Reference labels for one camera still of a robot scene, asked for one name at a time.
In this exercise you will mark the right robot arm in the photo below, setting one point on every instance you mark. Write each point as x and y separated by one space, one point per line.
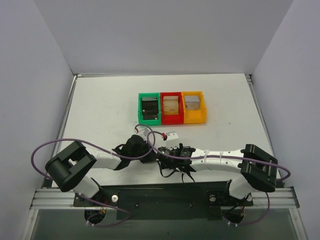
253 168

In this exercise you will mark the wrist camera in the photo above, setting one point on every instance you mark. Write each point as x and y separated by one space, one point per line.
142 132
171 140

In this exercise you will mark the grey cards stack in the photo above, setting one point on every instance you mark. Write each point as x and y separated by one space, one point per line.
192 102

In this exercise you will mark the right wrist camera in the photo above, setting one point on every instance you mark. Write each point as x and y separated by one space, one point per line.
171 140

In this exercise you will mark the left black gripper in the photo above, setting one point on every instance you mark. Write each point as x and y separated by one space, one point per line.
146 153

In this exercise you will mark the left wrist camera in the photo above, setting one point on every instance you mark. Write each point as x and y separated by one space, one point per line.
142 132

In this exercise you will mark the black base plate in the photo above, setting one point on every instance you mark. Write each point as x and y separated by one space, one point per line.
172 201

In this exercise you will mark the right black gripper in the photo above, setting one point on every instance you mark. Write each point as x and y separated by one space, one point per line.
171 155

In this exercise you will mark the beige cards stack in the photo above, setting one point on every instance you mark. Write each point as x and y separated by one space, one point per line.
170 105

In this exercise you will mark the yellow plastic bin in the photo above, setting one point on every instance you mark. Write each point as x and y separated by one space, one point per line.
199 116

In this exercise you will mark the aluminium frame rail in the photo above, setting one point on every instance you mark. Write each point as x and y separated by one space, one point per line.
48 199

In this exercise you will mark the green plastic bin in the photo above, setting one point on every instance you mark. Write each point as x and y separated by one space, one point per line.
139 113

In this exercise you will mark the black card holders stack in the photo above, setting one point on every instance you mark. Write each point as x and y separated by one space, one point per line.
149 107

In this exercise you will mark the red plastic bin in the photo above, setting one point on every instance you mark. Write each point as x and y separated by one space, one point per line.
172 119

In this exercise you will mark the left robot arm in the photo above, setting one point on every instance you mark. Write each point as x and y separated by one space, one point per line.
69 168

